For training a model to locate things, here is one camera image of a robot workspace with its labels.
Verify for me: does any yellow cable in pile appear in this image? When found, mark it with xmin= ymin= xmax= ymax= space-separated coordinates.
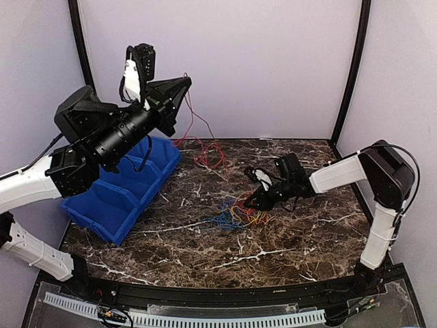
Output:
xmin=230 ymin=203 xmax=274 ymax=228

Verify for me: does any red cable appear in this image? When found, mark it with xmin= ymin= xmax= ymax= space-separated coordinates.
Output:
xmin=235 ymin=191 xmax=270 ymax=219
xmin=170 ymin=71 xmax=230 ymax=180

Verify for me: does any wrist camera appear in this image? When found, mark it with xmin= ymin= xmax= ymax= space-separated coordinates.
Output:
xmin=274 ymin=152 xmax=305 ymax=182
xmin=126 ymin=43 xmax=156 ymax=83

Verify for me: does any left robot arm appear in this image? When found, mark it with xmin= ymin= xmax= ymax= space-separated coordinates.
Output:
xmin=1 ymin=77 xmax=192 ymax=298

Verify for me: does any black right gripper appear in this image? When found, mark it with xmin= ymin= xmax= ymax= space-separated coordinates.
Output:
xmin=244 ymin=178 xmax=294 ymax=211

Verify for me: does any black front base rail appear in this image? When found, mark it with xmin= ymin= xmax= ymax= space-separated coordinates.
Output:
xmin=64 ymin=263 xmax=406 ymax=309

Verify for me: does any blue three-compartment plastic bin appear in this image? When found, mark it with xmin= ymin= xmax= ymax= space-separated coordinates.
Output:
xmin=61 ymin=137 xmax=181 ymax=246

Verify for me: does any blue cable in pile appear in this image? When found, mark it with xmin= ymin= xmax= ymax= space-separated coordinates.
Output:
xmin=201 ymin=199 xmax=253 ymax=234

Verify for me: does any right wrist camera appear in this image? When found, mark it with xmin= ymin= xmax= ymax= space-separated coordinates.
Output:
xmin=274 ymin=152 xmax=305 ymax=182

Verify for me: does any black enclosure frame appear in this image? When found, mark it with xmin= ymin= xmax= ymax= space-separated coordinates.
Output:
xmin=67 ymin=1 xmax=370 ymax=139

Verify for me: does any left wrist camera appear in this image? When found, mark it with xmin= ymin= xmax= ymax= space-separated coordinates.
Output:
xmin=126 ymin=43 xmax=156 ymax=83

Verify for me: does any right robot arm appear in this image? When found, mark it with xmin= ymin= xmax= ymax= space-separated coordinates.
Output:
xmin=259 ymin=139 xmax=421 ymax=271

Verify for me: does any white slotted cable duct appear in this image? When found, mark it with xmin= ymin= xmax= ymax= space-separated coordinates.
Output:
xmin=43 ymin=292 xmax=326 ymax=327

